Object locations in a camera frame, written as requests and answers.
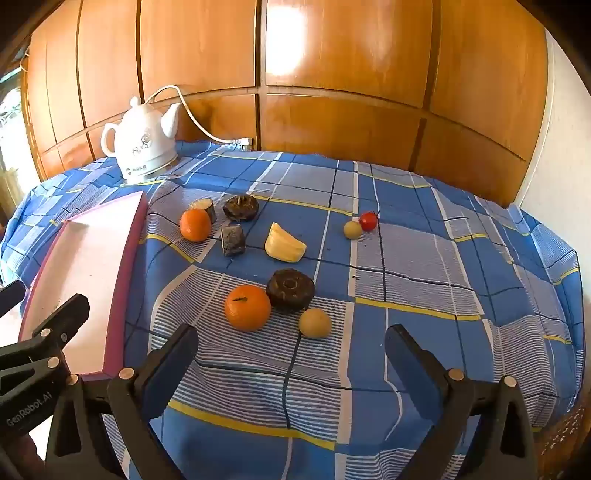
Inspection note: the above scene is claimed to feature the blue plaid cloth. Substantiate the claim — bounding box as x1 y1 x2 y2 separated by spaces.
0 138 580 480

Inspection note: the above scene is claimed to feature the small dark water chestnut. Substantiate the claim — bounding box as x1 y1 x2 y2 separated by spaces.
223 195 259 222

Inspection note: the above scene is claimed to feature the yellow fruit wedge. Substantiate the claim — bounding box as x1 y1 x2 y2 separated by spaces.
264 222 308 264

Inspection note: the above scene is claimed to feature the short purple sugarcane piece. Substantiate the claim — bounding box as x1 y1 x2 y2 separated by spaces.
188 198 217 223

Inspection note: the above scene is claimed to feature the white power cord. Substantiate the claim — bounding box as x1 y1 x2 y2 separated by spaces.
145 84 256 152

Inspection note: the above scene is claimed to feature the large tan longan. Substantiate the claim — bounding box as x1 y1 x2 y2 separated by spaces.
298 308 332 340

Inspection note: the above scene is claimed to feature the small orange mandarin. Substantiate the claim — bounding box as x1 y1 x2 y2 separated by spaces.
180 209 212 243

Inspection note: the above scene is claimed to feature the large orange mandarin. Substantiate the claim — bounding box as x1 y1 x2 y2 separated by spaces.
224 285 272 332

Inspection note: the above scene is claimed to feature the wedge-cut sugarcane piece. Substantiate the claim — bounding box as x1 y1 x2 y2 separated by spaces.
220 223 247 257

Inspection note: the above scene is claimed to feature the silver kettle base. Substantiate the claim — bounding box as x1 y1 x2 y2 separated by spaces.
121 154 180 184

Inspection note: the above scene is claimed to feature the wooden door with glass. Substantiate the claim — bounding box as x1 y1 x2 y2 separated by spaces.
0 69 28 217

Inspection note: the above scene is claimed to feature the large dark water chestnut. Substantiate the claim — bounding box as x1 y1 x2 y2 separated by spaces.
266 268 316 313

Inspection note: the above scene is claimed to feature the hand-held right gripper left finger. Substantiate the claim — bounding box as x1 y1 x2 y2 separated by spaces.
45 324 199 480

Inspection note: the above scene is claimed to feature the wooden panelled wardrobe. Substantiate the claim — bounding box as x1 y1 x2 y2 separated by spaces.
21 0 550 208

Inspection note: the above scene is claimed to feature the white ceramic electric kettle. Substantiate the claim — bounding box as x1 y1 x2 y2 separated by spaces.
100 96 182 178

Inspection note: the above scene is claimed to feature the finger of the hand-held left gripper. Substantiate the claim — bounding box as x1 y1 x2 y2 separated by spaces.
0 280 27 318
0 294 90 371

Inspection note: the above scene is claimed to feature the pink-rimmed white tray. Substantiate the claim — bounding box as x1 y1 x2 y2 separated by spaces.
18 190 149 377

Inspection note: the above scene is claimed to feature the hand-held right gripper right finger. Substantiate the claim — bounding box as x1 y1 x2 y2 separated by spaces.
385 324 539 480

